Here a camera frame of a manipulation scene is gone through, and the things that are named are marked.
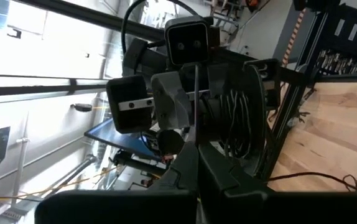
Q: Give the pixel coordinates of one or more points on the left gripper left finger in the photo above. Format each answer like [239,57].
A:
[119,207]

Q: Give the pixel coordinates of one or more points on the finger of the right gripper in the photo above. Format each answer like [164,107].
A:
[170,102]

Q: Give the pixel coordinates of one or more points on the computer monitor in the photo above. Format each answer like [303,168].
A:
[119,140]

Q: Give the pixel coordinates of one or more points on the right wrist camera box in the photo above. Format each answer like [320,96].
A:
[188,43]

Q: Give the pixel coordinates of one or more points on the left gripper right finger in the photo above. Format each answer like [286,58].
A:
[259,208]

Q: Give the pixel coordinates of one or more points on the black aluminium table frame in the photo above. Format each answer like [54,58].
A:
[285,130]

